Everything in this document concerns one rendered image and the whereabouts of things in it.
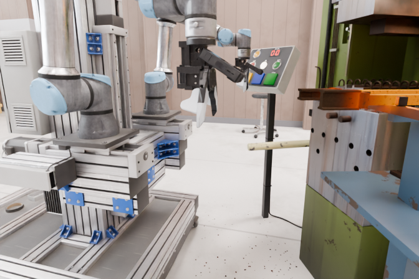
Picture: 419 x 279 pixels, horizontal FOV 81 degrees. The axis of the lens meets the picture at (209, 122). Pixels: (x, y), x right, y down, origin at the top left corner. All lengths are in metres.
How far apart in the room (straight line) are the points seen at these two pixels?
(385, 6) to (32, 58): 1.46
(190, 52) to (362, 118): 0.72
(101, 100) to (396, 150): 1.10
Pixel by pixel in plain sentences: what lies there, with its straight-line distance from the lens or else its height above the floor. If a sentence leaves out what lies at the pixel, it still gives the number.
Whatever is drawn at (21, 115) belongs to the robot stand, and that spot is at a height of 0.85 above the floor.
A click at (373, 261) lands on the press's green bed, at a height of 0.30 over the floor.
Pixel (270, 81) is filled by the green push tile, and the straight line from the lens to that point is 1.49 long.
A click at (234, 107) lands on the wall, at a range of 4.83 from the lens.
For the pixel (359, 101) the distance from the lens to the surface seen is 0.63.
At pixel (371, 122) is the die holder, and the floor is 0.88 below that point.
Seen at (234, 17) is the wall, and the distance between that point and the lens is 4.86.
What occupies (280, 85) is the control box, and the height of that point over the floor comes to 0.97.
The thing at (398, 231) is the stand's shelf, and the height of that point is 0.74.
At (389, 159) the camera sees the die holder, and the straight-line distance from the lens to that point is 1.13.
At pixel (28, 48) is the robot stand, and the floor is 1.15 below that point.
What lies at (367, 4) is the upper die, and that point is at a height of 1.31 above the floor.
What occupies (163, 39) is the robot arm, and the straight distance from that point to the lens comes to 1.53.
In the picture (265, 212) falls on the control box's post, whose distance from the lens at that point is 1.94.
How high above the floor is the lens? 1.07
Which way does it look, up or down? 12 degrees down
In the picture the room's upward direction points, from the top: straight up
